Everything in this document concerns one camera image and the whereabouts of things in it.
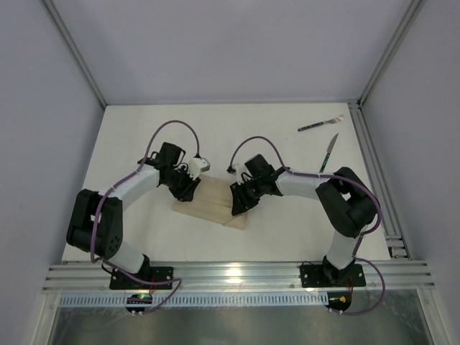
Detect green handled knife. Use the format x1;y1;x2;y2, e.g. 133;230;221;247
319;133;339;173

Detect right aluminium frame post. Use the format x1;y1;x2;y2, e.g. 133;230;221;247
357;0;426;108

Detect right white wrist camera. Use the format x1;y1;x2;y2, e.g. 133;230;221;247
226;163;246;183

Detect green handled fork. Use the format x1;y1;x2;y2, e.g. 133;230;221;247
297;114;344;132

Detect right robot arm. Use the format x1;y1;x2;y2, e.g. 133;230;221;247
227;154;382;285

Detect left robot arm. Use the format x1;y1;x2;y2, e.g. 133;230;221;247
66;142;210;282

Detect beige cloth napkin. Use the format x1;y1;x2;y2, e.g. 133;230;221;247
172;175;247;230

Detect slotted grey cable duct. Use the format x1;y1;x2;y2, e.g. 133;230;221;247
58;290;328;308

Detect left aluminium frame post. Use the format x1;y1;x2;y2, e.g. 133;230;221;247
40;0;108;109

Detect left controller board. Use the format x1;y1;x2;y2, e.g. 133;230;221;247
124;293;153;314

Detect controller board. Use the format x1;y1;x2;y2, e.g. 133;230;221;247
326;292;352;313
124;293;153;314

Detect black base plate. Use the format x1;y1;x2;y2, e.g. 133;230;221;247
109;266;174;290
299;260;367;288

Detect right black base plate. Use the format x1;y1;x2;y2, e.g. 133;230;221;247
299;260;367;288

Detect aluminium right side rail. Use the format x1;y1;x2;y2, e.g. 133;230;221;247
348;101;412;260

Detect right controller board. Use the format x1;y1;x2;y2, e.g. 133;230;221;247
326;292;352;313

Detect aluminium rail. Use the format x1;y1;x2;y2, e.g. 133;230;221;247
42;260;435;293
348;101;412;260

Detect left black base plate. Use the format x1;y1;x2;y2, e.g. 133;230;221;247
109;266;174;290

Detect aluminium frame post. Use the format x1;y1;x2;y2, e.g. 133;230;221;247
40;0;108;109
357;0;426;108

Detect aluminium front rail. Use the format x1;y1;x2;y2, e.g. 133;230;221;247
42;260;435;293

